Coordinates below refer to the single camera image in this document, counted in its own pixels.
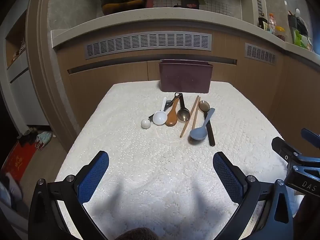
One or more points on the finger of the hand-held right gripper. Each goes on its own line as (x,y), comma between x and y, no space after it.
(283,148)
(311,136)

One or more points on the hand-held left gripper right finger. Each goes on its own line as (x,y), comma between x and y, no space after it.
(228,177)

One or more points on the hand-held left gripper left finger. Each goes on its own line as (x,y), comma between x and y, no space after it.
(93,177)

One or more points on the blue-grey plastic spoon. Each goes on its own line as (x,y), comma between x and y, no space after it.
(198,133)

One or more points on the wooden chopstick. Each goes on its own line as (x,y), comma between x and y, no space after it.
(190,116)
(195,116)

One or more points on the dark spoon with white ball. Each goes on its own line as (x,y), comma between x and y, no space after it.
(145,123)

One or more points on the brown wooden spoon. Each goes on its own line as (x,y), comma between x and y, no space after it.
(171,118)

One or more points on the white plastic spoon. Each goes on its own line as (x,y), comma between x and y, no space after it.
(160,118)

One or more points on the purple plastic utensil container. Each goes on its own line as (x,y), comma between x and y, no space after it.
(185,76)

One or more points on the white textured tablecloth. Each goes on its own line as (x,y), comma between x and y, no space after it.
(155,170)

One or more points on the pale patterned slippers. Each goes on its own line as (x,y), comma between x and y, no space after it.
(43,140)

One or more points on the dark shoes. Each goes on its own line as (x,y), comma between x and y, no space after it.
(27,136)

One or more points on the red floor mat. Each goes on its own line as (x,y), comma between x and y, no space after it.
(17,160)

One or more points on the green packet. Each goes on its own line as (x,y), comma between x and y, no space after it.
(301,40)

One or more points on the small grey vent grille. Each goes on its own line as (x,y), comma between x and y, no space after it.
(260,53)

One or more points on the wooden kitchen cabinet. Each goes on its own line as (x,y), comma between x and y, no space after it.
(112,77)

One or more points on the yellow-lidded jar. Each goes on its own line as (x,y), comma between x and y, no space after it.
(280,31)

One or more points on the clear red-capped plastic bottle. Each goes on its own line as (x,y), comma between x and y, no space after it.
(272,22)

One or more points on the dark sauce bottle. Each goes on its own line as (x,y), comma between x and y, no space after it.
(262,21)

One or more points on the large grey vent grille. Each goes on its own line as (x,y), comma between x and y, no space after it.
(148,45)

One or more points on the open wall shelf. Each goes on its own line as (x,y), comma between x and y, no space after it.
(16,50)

